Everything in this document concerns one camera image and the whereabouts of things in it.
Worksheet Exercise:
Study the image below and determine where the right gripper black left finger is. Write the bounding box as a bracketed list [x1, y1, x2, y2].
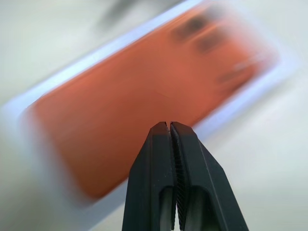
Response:
[122, 121, 180, 231]

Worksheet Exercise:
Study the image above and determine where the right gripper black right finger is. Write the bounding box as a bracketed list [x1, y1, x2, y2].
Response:
[170, 121, 250, 231]

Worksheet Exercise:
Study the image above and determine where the orange smartphone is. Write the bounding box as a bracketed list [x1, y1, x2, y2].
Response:
[20, 6, 281, 200]

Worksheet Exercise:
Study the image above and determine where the white box with brown card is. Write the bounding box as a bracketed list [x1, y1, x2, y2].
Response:
[0, 0, 308, 218]

